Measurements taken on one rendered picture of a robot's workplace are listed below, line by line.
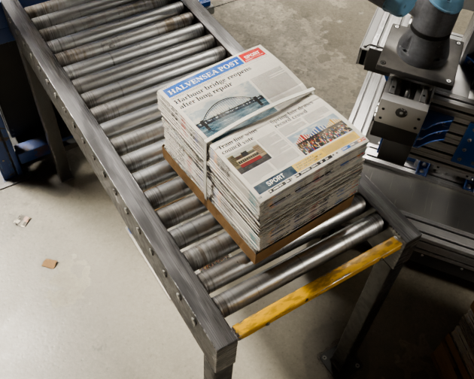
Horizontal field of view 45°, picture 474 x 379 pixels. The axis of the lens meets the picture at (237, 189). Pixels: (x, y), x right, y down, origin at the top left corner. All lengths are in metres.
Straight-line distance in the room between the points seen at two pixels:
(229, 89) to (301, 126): 0.18
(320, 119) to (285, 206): 0.21
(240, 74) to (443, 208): 1.18
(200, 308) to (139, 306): 0.93
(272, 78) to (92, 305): 1.17
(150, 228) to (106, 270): 0.91
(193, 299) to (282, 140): 0.38
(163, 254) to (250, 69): 0.46
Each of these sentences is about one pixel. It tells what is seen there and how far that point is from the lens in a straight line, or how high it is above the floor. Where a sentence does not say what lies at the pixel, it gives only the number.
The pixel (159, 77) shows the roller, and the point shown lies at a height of 0.79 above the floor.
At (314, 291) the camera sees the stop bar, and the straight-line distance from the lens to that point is 1.21.
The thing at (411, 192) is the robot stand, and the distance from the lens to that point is 2.25.
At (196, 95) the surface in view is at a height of 1.03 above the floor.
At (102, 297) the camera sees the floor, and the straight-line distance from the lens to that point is 2.14.
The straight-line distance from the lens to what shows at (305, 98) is 1.27.
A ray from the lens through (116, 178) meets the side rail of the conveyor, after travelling 1.40.
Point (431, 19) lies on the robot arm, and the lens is 1.70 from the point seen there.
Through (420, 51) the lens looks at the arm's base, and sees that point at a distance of 1.75.
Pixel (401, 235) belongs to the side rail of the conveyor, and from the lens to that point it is 1.36.
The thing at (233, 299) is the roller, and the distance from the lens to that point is 1.21.
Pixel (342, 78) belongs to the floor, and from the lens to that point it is 2.96.
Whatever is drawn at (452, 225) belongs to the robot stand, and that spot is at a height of 0.21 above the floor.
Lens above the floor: 1.87
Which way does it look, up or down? 52 degrees down
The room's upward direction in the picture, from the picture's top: 4 degrees clockwise
